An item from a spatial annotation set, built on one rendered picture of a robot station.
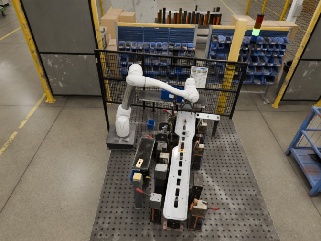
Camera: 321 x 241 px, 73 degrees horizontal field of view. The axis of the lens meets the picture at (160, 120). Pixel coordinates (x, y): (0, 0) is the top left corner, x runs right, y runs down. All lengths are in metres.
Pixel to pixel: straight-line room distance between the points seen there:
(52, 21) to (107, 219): 3.21
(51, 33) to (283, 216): 4.40
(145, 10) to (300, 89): 5.84
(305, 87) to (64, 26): 4.62
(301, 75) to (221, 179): 3.12
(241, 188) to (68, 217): 2.06
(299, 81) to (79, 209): 4.42
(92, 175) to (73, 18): 2.48
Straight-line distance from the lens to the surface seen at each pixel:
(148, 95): 2.92
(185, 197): 1.90
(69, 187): 3.33
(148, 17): 8.81
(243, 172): 2.60
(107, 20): 6.38
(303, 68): 4.93
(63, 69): 4.54
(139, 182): 1.82
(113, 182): 2.36
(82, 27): 4.09
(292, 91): 5.13
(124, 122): 2.43
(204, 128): 2.52
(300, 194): 3.68
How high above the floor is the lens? 2.62
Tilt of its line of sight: 39 degrees down
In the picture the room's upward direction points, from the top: 2 degrees clockwise
